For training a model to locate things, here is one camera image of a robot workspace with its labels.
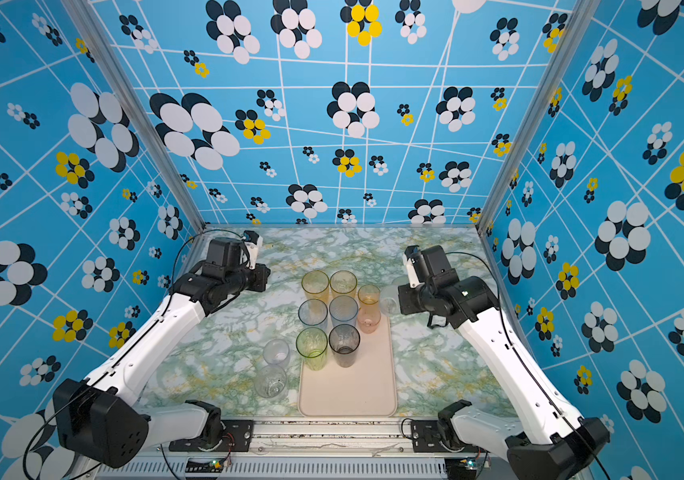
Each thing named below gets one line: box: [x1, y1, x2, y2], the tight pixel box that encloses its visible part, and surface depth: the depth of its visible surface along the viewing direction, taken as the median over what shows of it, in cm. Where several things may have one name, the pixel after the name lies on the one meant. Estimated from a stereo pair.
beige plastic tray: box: [298, 314, 397, 417], surface depth 84 cm
